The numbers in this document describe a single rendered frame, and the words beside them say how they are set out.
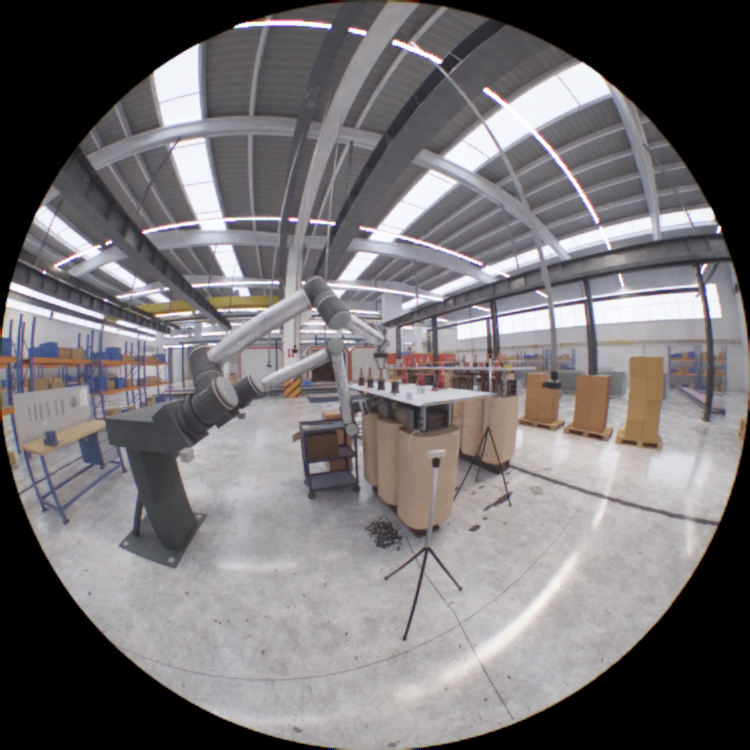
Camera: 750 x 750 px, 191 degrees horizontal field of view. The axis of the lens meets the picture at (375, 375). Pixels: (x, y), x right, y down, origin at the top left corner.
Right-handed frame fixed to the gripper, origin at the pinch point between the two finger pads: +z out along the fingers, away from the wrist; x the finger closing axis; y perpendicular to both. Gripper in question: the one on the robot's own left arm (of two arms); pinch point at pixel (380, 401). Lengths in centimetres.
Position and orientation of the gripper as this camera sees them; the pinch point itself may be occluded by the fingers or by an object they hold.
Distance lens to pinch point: 211.9
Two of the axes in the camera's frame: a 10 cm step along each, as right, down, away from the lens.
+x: -0.6, -0.4, 10.0
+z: 9.7, -2.3, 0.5
